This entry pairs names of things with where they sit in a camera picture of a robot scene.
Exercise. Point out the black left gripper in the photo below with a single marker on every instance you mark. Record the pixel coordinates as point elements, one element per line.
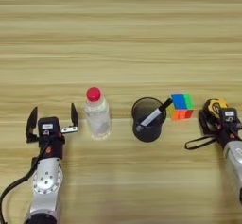
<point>52,147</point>

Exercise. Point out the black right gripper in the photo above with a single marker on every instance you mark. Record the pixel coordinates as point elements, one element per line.
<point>228,134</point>

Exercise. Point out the clear bottle with red cap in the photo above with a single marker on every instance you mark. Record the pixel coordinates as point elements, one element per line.
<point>97,117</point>

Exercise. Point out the white marker with black cap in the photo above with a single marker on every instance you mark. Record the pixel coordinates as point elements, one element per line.
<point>152,116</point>

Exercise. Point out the black mesh pen cup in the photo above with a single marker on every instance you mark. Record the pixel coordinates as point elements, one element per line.
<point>148,134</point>

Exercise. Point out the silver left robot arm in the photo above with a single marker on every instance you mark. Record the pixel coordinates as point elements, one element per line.
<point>45,183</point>

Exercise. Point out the left gripper labelled black box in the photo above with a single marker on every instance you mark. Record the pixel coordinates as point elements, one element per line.
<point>48,127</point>

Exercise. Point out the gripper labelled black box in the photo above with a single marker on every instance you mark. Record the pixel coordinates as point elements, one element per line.
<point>229,116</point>
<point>48,127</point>

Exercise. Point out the right gripper labelled black box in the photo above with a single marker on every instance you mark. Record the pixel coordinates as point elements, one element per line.
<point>229,116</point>

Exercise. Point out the multicoloured puzzle cube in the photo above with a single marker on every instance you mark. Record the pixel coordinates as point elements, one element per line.
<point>181,103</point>

